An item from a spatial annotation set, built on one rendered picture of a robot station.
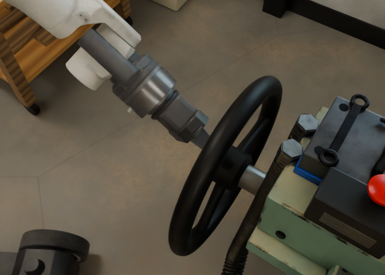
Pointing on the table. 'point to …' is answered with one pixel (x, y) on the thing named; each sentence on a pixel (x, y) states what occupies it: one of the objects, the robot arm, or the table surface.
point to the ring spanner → (344, 130)
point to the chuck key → (380, 160)
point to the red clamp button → (377, 189)
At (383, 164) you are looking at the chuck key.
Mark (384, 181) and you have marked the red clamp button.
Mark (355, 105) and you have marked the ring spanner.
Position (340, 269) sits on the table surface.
